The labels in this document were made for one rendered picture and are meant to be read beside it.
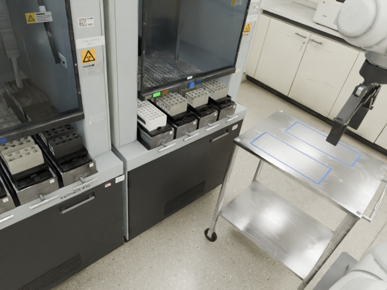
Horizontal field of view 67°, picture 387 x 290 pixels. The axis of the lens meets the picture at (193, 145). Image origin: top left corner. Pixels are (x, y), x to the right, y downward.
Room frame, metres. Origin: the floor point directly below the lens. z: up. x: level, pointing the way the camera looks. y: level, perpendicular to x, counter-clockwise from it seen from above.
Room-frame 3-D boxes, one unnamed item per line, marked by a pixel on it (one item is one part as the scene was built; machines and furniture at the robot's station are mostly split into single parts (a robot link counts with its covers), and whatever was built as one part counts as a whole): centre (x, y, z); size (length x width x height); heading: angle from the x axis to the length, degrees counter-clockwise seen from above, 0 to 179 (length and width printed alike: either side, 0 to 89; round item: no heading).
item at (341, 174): (1.11, -0.56, 0.41); 0.67 x 0.46 x 0.82; 54
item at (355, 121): (0.76, -0.45, 1.22); 0.03 x 0.01 x 0.07; 48
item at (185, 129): (1.41, 0.28, 0.78); 0.73 x 0.14 x 0.09; 48
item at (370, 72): (0.71, -0.41, 1.36); 0.08 x 0.07 x 0.09; 138
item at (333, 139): (0.66, -0.36, 1.22); 0.03 x 0.01 x 0.07; 48
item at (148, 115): (1.20, 0.29, 0.83); 0.30 x 0.10 x 0.06; 48
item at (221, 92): (1.48, -0.10, 0.85); 0.12 x 0.02 x 0.06; 137
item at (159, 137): (1.29, 0.39, 0.78); 0.73 x 0.14 x 0.09; 48
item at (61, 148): (0.84, 0.48, 0.85); 0.12 x 0.02 x 0.06; 138
